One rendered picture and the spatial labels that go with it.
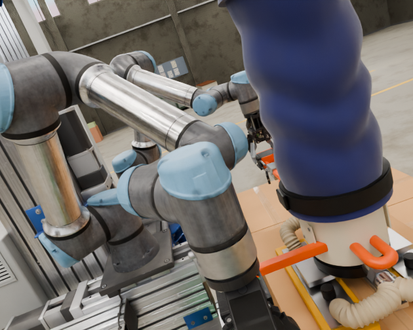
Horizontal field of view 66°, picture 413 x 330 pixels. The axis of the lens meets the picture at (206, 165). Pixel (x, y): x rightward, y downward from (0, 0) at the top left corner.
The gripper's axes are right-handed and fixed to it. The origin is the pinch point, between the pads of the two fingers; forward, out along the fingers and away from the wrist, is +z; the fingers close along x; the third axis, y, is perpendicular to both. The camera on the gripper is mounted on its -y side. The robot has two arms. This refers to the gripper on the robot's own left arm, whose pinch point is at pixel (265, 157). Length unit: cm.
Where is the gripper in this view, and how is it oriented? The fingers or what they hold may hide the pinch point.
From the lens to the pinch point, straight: 132.4
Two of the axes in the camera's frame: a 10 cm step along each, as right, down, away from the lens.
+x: 9.3, -3.6, 0.0
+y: 1.1, 2.7, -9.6
